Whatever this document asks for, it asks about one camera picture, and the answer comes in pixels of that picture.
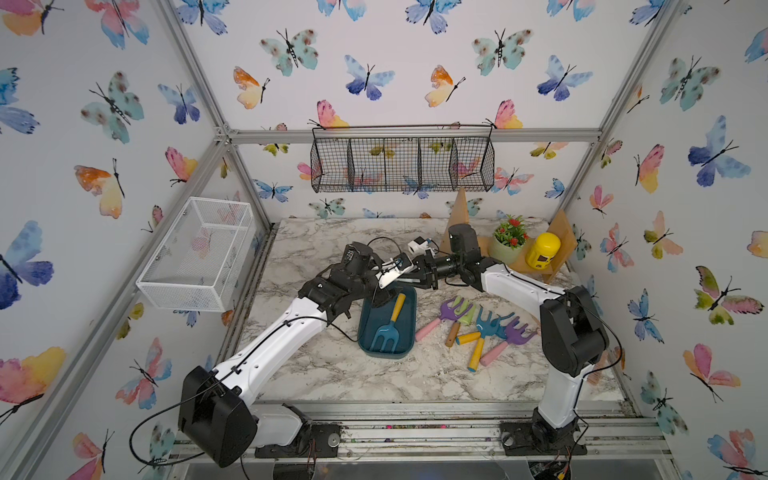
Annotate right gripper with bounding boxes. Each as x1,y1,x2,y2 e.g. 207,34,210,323
400,250,465,291

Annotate teal plastic storage box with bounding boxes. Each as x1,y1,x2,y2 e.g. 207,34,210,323
358,286,418,360

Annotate blue rake yellow handle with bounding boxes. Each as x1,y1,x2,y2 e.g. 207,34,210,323
369,293,406,353

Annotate light blue fork white handle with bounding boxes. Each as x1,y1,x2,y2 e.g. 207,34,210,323
377,259,414,289

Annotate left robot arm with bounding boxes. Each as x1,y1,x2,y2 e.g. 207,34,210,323
178,242,383,467

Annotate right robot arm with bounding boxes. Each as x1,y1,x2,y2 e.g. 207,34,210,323
406,224,609,430

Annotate potted red flower plant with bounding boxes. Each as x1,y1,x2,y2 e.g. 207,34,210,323
488,215,530,265

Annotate yellow canister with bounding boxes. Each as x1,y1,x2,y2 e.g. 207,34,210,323
525,232,562,270

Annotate wooden shelf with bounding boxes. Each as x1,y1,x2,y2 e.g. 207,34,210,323
438,187,577,284

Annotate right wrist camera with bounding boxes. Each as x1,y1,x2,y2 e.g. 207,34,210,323
407,236,436,256

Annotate purple rake pink handle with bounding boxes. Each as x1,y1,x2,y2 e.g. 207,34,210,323
415,296,474,342
480,316,537,366

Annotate black wire wall basket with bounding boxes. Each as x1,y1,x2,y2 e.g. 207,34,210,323
309,124,496,199

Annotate white mesh wall basket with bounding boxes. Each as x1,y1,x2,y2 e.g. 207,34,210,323
136,197,256,313

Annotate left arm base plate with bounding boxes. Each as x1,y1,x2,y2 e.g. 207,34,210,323
254,423,341,460

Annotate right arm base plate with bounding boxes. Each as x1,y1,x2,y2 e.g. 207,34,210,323
500,420,587,456

